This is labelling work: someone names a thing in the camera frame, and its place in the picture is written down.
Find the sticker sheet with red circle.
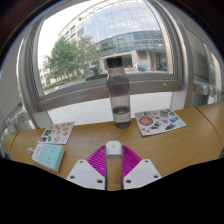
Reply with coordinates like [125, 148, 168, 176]
[134, 108, 187, 137]

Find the clear bottle with dark cap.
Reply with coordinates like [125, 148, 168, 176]
[105, 56, 132, 130]

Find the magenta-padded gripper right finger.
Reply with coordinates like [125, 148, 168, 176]
[121, 144, 163, 191]

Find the glass-fronted building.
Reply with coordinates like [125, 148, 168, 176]
[39, 0, 169, 88]

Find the green tree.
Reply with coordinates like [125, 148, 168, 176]
[43, 35, 99, 85]

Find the grey window frame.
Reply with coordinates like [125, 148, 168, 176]
[18, 0, 198, 129]

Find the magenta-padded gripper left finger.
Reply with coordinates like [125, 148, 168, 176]
[65, 144, 108, 191]

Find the white charger block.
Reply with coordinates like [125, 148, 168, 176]
[105, 140, 124, 192]

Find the dark window handle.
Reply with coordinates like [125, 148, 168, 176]
[85, 65, 108, 82]

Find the white and light-blue power strip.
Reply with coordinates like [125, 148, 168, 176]
[31, 143, 66, 173]

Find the sticker sheet with green stickers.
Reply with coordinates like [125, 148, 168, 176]
[38, 121, 76, 145]

